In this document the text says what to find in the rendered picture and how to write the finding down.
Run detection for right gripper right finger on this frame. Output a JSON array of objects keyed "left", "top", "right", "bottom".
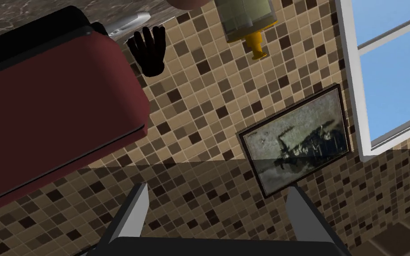
[{"left": 285, "top": 185, "right": 347, "bottom": 246}]

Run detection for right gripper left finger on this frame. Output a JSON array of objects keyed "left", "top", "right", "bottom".
[{"left": 99, "top": 183, "right": 150, "bottom": 246}]

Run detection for dark framed picture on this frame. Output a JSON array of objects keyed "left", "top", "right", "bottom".
[{"left": 236, "top": 83, "right": 351, "bottom": 200}]

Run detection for black glove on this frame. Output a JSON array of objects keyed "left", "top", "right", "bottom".
[{"left": 126, "top": 25, "right": 167, "bottom": 78}]

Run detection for white framed window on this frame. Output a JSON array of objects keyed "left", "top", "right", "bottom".
[{"left": 334, "top": 0, "right": 410, "bottom": 163}]

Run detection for clear bottle with yellow pump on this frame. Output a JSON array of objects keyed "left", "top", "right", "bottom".
[{"left": 213, "top": 0, "right": 278, "bottom": 61}]

